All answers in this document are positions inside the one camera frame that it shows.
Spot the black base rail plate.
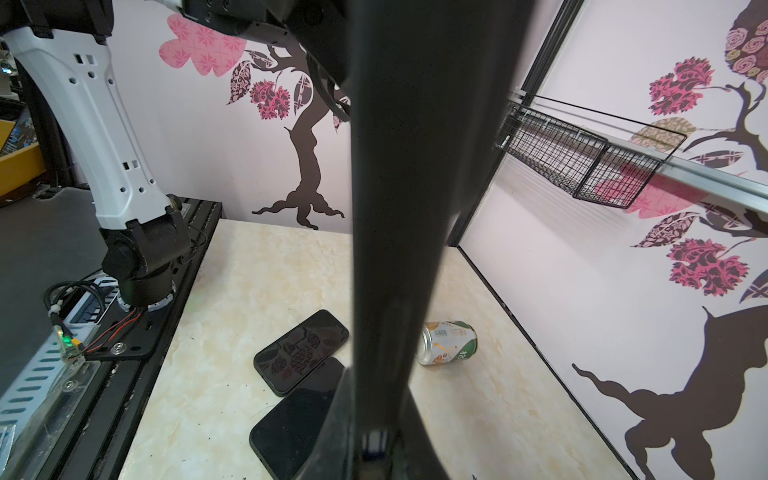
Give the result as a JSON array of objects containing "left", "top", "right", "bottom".
[{"left": 36, "top": 198, "right": 223, "bottom": 479}]

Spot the crushed green drink can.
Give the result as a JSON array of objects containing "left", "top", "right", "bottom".
[{"left": 415, "top": 320, "right": 478, "bottom": 366}]

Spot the black wire basket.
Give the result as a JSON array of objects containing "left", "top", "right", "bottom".
[{"left": 496, "top": 99, "right": 695, "bottom": 210}]

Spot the black phone case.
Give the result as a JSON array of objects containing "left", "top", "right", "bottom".
[{"left": 249, "top": 357, "right": 344, "bottom": 480}]

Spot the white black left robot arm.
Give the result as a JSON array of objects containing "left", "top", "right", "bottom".
[{"left": 1, "top": 1, "right": 350, "bottom": 307}]

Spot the black smartphone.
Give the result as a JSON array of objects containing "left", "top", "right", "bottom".
[{"left": 253, "top": 309, "right": 350, "bottom": 397}]

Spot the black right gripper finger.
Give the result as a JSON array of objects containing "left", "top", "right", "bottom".
[{"left": 299, "top": 1, "right": 534, "bottom": 479}]

